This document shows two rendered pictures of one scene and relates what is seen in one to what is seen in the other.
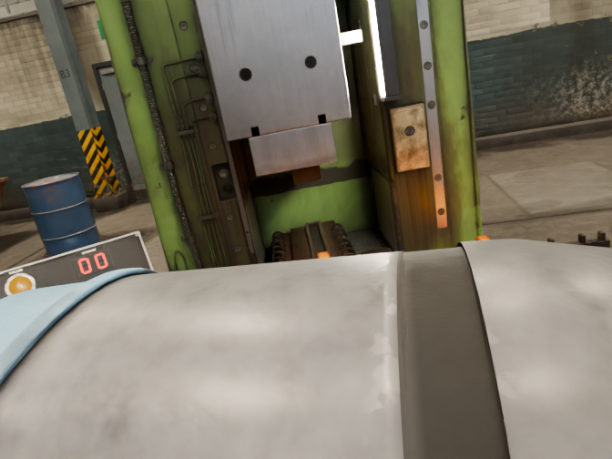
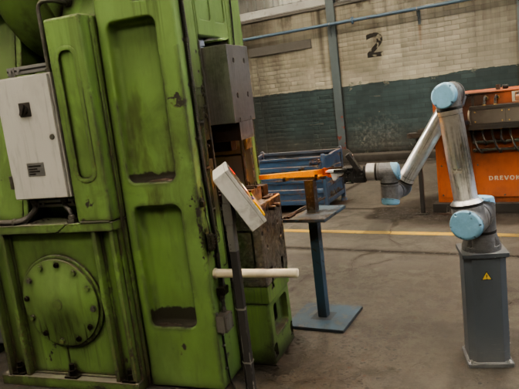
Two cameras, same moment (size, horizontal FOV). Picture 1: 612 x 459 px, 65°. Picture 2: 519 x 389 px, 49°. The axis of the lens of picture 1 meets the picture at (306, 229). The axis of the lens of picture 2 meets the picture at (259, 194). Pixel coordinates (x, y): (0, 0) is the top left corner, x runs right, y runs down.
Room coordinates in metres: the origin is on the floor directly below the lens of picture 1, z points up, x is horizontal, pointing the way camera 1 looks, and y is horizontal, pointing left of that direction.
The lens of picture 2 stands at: (-0.02, 2.88, 1.49)
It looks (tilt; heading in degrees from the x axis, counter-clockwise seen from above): 10 degrees down; 291
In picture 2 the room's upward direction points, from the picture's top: 7 degrees counter-clockwise
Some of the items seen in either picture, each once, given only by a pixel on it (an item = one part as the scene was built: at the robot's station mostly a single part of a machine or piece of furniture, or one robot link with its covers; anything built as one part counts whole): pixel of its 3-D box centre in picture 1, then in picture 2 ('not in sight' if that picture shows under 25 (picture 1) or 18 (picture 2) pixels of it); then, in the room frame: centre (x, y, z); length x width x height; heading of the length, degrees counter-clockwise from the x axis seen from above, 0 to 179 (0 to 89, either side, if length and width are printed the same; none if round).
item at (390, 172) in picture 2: not in sight; (388, 171); (0.42, -0.04, 1.03); 0.12 x 0.09 x 0.10; 0
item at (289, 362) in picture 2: not in sight; (282, 355); (1.09, 0.00, 0.01); 0.58 x 0.39 x 0.01; 91
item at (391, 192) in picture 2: not in sight; (391, 192); (0.41, -0.05, 0.92); 0.12 x 0.09 x 0.12; 76
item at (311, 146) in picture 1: (290, 138); (212, 133); (1.35, 0.00, 1.32); 0.42 x 0.20 x 0.10; 1
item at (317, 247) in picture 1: (318, 244); not in sight; (1.35, -0.03, 0.99); 0.42 x 0.05 x 0.01; 1
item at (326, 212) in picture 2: not in sight; (313, 213); (0.98, -0.56, 0.71); 0.40 x 0.30 x 0.02; 83
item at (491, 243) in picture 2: not in sight; (480, 238); (-0.01, -0.11, 0.65); 0.19 x 0.19 x 0.10
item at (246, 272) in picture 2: not in sight; (256, 272); (1.05, 0.34, 0.62); 0.44 x 0.05 x 0.05; 1
